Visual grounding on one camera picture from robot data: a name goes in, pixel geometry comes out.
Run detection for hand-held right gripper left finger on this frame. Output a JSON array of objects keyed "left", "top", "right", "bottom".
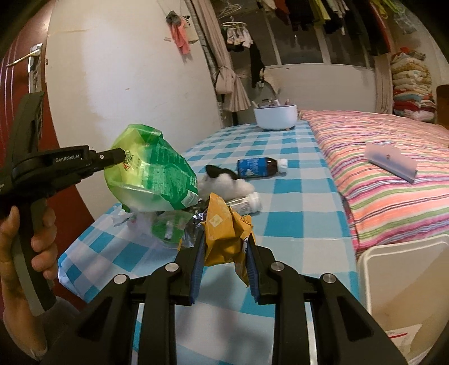
[{"left": 42, "top": 230, "right": 207, "bottom": 365}]

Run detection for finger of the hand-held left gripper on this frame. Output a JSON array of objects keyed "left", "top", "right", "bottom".
[{"left": 89, "top": 147, "right": 126, "bottom": 173}]

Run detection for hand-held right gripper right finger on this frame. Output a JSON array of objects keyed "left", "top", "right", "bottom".
[{"left": 246, "top": 235, "right": 407, "bottom": 365}]

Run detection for yellow snack bag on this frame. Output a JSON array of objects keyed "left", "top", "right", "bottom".
[{"left": 201, "top": 192, "right": 258, "bottom": 288}]

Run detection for green snack bag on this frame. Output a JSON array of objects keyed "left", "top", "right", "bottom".
[{"left": 104, "top": 123, "right": 200, "bottom": 213}]

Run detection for white illustrated cylindrical bottle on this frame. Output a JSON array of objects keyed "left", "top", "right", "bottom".
[{"left": 224, "top": 191, "right": 262, "bottom": 215}]

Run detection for white plastic bin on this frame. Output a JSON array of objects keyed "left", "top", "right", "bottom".
[{"left": 356, "top": 233, "right": 449, "bottom": 365}]

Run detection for person's left hand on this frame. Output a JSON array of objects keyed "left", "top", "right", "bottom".
[{"left": 0, "top": 205, "right": 59, "bottom": 360}]

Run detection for red door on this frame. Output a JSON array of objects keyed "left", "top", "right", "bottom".
[{"left": 0, "top": 0, "right": 95, "bottom": 309}]

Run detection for silver foil wrapper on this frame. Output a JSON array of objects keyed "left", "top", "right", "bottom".
[{"left": 177, "top": 207, "right": 211, "bottom": 251}]

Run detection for crushed clear bottle green label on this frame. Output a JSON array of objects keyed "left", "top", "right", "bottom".
[{"left": 151, "top": 211, "right": 195, "bottom": 246}]

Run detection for crumpled white plastic wrap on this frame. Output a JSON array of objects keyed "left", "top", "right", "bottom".
[{"left": 110, "top": 205, "right": 155, "bottom": 239}]

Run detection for blue white checkered tablecloth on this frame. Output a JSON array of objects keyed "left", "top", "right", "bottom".
[{"left": 58, "top": 121, "right": 362, "bottom": 365}]

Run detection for white fluffy tissue wad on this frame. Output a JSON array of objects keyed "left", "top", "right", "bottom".
[{"left": 198, "top": 172, "right": 256, "bottom": 197}]

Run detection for black plastic scrap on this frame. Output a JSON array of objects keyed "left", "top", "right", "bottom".
[{"left": 205, "top": 164, "right": 239, "bottom": 179}]

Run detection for brown bottle blue label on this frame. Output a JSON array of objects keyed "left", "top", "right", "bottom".
[{"left": 237, "top": 158, "right": 289, "bottom": 180}]

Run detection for beige tied curtain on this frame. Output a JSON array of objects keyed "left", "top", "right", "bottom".
[{"left": 189, "top": 0, "right": 251, "bottom": 113}]

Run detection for pink hanging cloth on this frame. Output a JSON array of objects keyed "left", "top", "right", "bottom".
[{"left": 166, "top": 10, "right": 192, "bottom": 55}]

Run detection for striped pink blanket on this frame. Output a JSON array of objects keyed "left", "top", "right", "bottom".
[{"left": 300, "top": 109, "right": 449, "bottom": 258}]

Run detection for white round basin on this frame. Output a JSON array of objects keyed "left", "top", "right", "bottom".
[{"left": 253, "top": 104, "right": 299, "bottom": 131}]

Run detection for white paper red print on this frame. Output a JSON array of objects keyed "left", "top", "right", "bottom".
[{"left": 384, "top": 323, "right": 423, "bottom": 352}]

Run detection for black hanging garment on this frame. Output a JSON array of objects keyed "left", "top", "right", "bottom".
[{"left": 250, "top": 42, "right": 266, "bottom": 89}]

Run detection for round sock drying hanger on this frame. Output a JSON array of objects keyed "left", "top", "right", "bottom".
[{"left": 221, "top": 21, "right": 254, "bottom": 50}]

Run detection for stack of folded blankets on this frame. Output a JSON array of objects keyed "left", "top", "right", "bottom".
[{"left": 390, "top": 47, "right": 437, "bottom": 122}]

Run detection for row of hanging clothes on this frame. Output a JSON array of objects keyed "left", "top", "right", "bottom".
[{"left": 258, "top": 0, "right": 418, "bottom": 57}]

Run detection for metal door handle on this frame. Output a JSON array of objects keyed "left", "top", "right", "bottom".
[{"left": 7, "top": 44, "right": 44, "bottom": 92}]

